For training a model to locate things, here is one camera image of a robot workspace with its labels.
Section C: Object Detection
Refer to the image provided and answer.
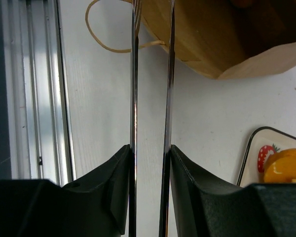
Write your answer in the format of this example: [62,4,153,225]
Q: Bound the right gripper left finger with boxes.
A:
[0,145,131,237]

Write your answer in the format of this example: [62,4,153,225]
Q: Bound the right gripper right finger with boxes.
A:
[171,145,296,237]

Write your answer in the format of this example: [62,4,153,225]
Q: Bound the metal tongs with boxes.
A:
[129,0,175,237]

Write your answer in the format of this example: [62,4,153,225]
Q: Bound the round orange fake bread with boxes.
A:
[263,149,296,183]

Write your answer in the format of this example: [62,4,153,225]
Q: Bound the brown paper bag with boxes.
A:
[85,0,296,81]

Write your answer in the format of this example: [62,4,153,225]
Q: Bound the strawberry print tray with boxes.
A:
[237,126,296,187]

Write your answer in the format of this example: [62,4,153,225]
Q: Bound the aluminium front rail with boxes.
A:
[1,0,76,186]

